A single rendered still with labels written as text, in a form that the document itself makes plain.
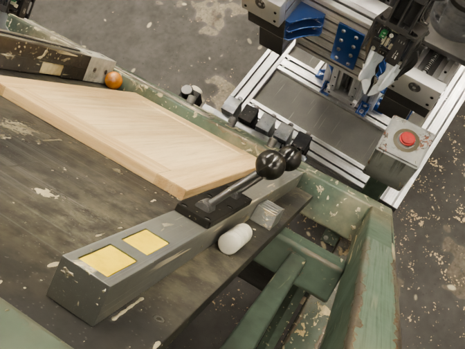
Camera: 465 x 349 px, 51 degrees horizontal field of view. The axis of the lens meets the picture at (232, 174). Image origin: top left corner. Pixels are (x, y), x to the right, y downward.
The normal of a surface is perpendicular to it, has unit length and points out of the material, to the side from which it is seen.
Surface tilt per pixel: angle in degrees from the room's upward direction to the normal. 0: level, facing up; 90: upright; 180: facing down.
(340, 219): 31
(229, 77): 0
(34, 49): 90
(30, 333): 59
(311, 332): 0
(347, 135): 0
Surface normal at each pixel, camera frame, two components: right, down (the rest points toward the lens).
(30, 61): 0.85, 0.48
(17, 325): 0.43, -0.88
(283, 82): -0.04, -0.37
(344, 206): -0.29, 0.10
